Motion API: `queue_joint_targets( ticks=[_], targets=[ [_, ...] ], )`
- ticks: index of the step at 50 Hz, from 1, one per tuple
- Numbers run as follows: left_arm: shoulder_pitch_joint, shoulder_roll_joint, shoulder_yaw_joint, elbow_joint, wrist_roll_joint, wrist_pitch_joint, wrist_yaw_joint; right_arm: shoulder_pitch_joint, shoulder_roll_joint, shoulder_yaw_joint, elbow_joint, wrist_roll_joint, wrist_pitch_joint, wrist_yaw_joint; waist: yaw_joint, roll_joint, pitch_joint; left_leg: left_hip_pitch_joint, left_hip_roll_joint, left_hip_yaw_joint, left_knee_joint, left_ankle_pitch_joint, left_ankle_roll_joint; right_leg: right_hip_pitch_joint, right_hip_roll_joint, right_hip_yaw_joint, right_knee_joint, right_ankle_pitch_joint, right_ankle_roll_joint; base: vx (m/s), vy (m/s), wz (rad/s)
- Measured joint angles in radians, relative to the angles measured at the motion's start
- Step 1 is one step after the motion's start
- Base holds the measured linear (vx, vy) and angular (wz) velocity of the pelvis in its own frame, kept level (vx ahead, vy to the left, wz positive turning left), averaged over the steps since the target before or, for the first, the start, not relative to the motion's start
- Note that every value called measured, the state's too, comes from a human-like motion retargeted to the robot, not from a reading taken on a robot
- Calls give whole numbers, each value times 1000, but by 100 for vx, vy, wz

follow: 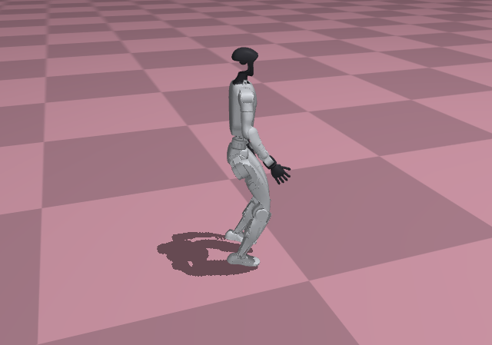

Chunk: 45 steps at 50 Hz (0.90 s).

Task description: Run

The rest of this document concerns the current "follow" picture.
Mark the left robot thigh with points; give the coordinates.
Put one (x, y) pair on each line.
(258, 165)

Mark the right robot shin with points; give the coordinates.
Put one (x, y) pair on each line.
(253, 230)

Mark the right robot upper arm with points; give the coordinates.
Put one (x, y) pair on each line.
(246, 102)

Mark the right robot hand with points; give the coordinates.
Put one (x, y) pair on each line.
(277, 171)

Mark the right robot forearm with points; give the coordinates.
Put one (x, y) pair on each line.
(258, 147)

